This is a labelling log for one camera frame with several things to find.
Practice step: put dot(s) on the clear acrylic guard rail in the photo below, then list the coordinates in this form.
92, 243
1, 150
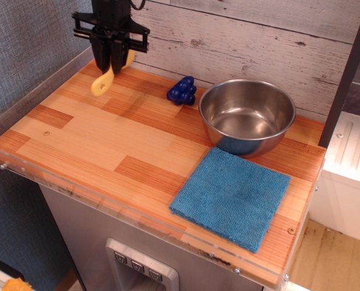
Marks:
146, 227

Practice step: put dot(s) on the blue folded cloth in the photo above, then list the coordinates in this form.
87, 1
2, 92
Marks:
231, 197

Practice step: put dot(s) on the stainless steel bowl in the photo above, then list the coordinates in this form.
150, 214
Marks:
246, 118

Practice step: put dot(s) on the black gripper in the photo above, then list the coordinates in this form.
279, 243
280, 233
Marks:
110, 27

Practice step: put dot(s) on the yellow scrubber brush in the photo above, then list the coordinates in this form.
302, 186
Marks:
102, 84

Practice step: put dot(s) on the dark right post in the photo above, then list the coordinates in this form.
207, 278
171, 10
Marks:
341, 94

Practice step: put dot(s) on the silver dispenser panel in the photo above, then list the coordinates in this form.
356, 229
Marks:
140, 266

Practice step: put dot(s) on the white toy sink unit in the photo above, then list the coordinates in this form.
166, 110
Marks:
336, 201

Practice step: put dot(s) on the yellow object bottom left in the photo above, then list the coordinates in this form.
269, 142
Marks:
16, 284

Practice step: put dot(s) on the grey toy fridge cabinet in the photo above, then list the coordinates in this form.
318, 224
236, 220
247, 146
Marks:
86, 232

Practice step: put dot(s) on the blue toy grapes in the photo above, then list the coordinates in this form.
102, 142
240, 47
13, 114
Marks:
183, 92

